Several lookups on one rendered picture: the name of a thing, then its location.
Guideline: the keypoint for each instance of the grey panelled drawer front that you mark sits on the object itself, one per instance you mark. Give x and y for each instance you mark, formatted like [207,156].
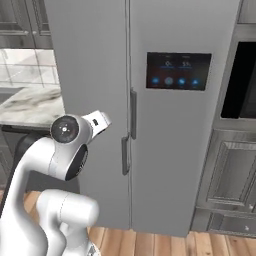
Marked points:
[233,224]

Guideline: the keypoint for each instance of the grey cupboard above oven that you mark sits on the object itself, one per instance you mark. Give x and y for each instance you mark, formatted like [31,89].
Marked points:
[248,10]

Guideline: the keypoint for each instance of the grey wall cupboards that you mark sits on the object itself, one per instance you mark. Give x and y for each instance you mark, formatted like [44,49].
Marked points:
[23,23]

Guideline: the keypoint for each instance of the grey fridge door with screen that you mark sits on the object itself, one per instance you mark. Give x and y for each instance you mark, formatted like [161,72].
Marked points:
[180,150]

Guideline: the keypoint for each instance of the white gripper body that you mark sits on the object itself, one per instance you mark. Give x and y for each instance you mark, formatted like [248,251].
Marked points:
[106,121]

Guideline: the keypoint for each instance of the plain grey fridge door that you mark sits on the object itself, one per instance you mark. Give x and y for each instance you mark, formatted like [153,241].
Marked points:
[93,66]

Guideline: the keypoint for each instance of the grey panelled cupboard door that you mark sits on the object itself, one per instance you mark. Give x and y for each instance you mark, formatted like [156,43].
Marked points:
[230,170]

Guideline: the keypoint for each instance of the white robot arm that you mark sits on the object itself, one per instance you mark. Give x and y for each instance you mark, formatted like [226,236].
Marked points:
[40,156]

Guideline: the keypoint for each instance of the built-in oven with black window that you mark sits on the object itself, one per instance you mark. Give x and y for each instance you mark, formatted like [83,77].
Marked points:
[238,83]

